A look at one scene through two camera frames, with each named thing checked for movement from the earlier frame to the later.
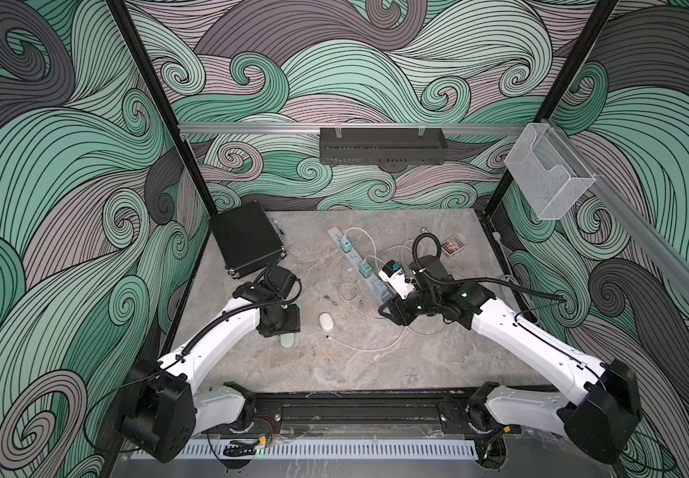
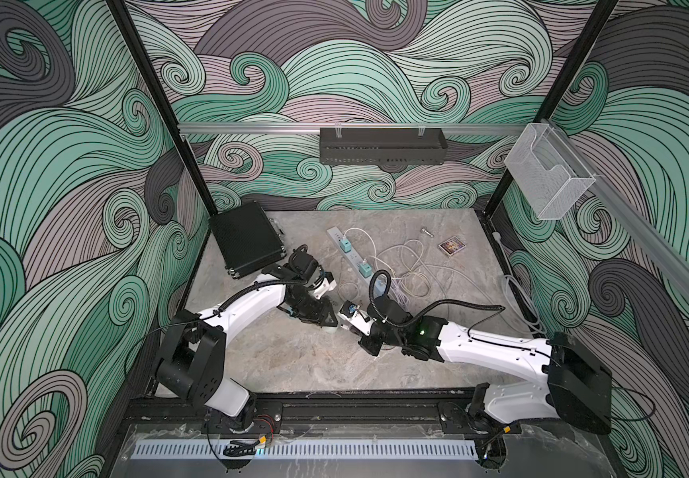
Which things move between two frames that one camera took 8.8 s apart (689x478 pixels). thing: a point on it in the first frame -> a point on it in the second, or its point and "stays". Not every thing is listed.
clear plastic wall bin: x=551 y=178 stays
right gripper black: x=398 y=313 -> x=369 y=347
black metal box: x=247 y=239 stays
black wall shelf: x=382 y=145 stays
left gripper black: x=292 y=325 -> x=320 y=316
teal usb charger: x=365 y=270 stays
